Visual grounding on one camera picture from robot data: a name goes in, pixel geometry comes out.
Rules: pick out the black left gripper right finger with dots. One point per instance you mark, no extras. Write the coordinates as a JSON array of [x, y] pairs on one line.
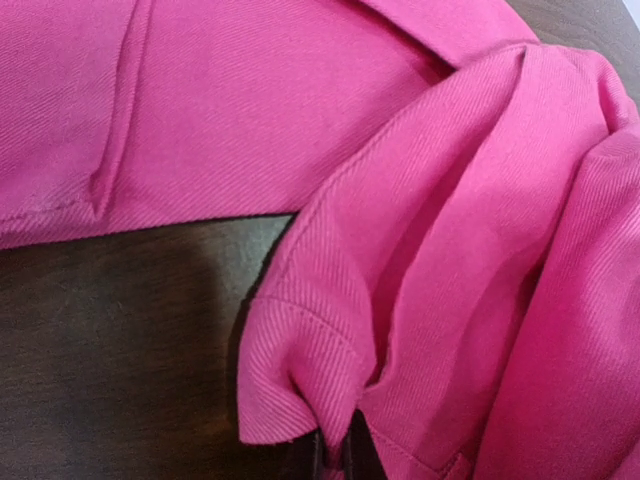
[[359, 457]]

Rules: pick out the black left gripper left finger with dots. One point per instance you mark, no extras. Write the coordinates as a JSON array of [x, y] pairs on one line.
[[320, 469]]

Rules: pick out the pink trousers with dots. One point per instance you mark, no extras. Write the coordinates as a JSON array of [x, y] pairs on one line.
[[464, 264]]

